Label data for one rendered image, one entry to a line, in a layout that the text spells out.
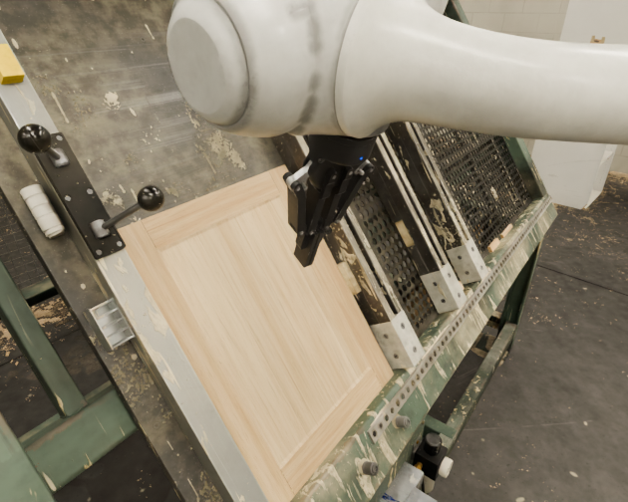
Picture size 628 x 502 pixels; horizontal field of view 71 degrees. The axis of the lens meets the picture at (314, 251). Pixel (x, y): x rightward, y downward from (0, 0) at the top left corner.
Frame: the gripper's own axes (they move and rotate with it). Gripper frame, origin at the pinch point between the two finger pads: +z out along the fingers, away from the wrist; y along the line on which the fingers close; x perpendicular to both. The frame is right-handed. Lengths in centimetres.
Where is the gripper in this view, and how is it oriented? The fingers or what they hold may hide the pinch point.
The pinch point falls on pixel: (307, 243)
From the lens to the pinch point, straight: 63.1
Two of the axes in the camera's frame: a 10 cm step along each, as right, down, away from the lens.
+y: -8.0, 2.8, -5.3
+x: 5.5, 6.9, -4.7
